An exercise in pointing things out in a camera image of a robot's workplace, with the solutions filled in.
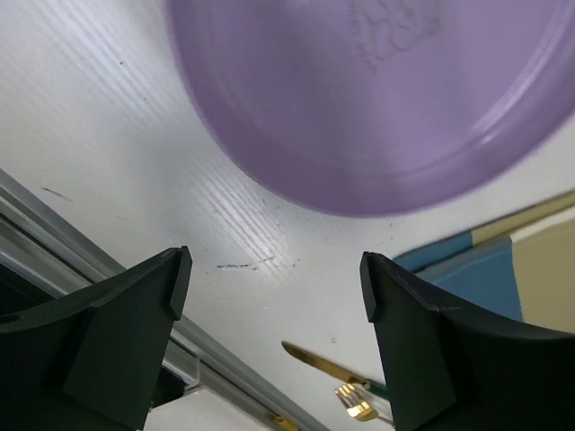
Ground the aluminium frame rail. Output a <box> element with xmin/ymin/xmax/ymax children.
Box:
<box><xmin>1</xmin><ymin>175</ymin><xmax>321</xmax><ymax>430</ymax></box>

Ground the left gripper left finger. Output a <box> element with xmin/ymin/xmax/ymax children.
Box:
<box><xmin>1</xmin><ymin>247</ymin><xmax>192</xmax><ymax>430</ymax></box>

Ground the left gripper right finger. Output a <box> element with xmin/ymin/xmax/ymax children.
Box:
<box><xmin>360</xmin><ymin>252</ymin><xmax>574</xmax><ymax>431</ymax></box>

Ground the gold fork dark handle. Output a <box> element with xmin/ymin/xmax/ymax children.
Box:
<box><xmin>334</xmin><ymin>383</ymin><xmax>394</xmax><ymax>427</ymax></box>

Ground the gold knife dark handle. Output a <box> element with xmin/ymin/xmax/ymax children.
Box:
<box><xmin>281</xmin><ymin>341</ymin><xmax>389</xmax><ymax>400</ymax></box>

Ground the lilac plastic plate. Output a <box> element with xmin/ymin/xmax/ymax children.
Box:
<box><xmin>166</xmin><ymin>1</ymin><xmax>574</xmax><ymax>217</ymax></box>

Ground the blue and beige cloth placemat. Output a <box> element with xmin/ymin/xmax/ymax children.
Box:
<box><xmin>395</xmin><ymin>192</ymin><xmax>574</xmax><ymax>332</ymax></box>

